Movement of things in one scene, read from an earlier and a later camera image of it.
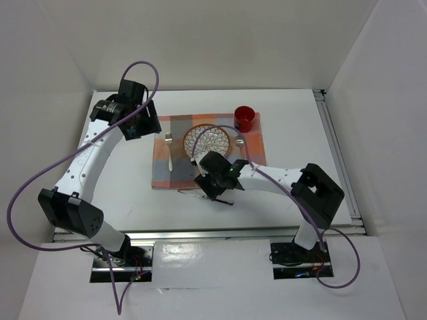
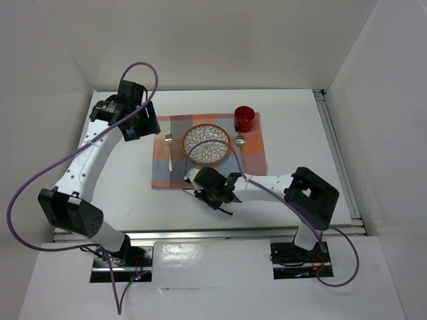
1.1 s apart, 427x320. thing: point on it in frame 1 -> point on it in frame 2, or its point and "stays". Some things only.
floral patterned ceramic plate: [213, 139] stays
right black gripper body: [211, 185] -> [209, 197]
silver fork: [168, 137] stays
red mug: [243, 117] stays
